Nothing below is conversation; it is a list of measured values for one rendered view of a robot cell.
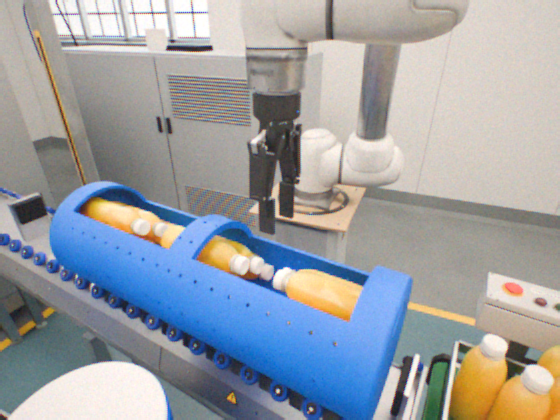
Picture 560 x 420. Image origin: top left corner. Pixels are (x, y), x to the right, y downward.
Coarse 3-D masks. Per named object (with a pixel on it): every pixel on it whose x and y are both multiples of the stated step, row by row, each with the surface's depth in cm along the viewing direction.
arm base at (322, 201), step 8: (296, 192) 133; (304, 192) 130; (328, 192) 131; (336, 192) 139; (296, 200) 132; (304, 200) 131; (312, 200) 130; (320, 200) 130; (328, 200) 131; (320, 208) 129; (328, 208) 128
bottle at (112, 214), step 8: (88, 200) 93; (96, 200) 93; (104, 200) 93; (80, 208) 93; (88, 208) 92; (96, 208) 90; (104, 208) 90; (112, 208) 89; (120, 208) 89; (128, 208) 90; (88, 216) 92; (96, 216) 90; (104, 216) 89; (112, 216) 87; (120, 216) 87; (128, 216) 87; (136, 216) 88; (112, 224) 87; (120, 224) 86; (128, 224) 87; (128, 232) 88
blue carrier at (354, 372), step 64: (128, 192) 106; (64, 256) 88; (128, 256) 76; (192, 256) 70; (192, 320) 69; (256, 320) 61; (320, 320) 56; (384, 320) 53; (320, 384) 56; (384, 384) 70
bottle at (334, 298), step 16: (288, 272) 68; (304, 272) 67; (288, 288) 66; (304, 288) 63; (320, 288) 62; (336, 288) 62; (352, 288) 62; (304, 304) 63; (320, 304) 62; (336, 304) 60; (352, 304) 59
